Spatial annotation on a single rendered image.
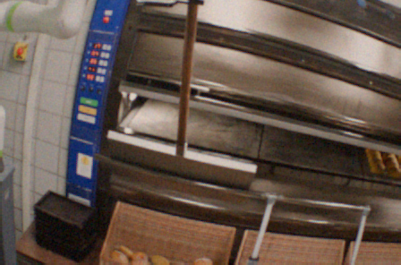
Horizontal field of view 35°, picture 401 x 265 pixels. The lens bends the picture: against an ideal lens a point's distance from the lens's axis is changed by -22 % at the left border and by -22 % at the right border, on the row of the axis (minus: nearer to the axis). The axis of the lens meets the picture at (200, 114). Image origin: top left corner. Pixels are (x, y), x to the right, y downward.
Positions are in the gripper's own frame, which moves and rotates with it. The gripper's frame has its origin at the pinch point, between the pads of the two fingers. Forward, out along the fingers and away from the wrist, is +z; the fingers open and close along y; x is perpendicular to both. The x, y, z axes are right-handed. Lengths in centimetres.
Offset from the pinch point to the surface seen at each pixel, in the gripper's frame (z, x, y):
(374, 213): 101, -153, -10
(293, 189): 50, -151, -16
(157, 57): -20, -121, -47
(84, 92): -50, -132, -30
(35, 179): -74, -170, 7
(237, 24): 9, -105, -63
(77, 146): -49, -149, -11
